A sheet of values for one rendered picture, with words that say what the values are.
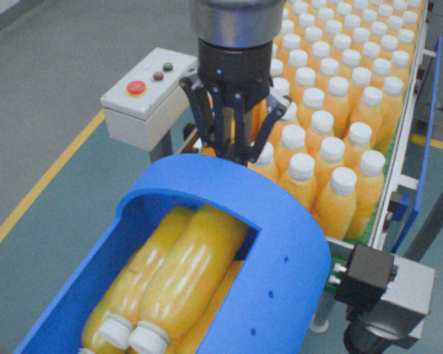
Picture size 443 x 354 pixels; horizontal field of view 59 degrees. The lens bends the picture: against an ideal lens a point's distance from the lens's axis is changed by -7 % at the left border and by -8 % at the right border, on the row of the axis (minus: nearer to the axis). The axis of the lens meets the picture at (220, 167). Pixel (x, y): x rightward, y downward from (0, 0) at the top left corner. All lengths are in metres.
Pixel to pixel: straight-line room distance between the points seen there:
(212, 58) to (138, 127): 0.40
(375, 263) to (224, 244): 0.30
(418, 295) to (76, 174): 1.78
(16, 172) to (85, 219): 0.55
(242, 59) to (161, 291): 0.24
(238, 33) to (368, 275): 0.44
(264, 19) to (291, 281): 0.26
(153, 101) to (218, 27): 0.42
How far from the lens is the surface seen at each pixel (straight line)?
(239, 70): 0.41
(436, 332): 1.88
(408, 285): 0.87
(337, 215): 0.69
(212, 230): 0.48
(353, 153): 0.77
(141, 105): 0.77
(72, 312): 0.57
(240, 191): 0.44
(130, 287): 0.50
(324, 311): 1.57
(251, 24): 0.37
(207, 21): 0.38
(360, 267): 0.69
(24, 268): 1.99
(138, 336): 0.44
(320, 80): 0.92
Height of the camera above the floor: 1.57
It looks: 47 degrees down
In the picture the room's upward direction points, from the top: straight up
